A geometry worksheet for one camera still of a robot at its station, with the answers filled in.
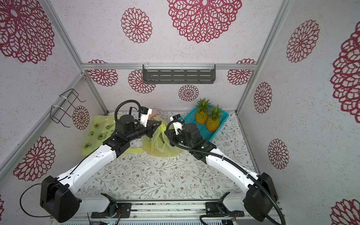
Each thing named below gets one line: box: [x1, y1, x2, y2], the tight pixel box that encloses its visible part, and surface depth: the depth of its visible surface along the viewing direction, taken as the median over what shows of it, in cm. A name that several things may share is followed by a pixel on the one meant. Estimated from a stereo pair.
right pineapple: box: [206, 103, 223, 132], surface depth 102 cm
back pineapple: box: [195, 97, 211, 125], surface depth 105 cm
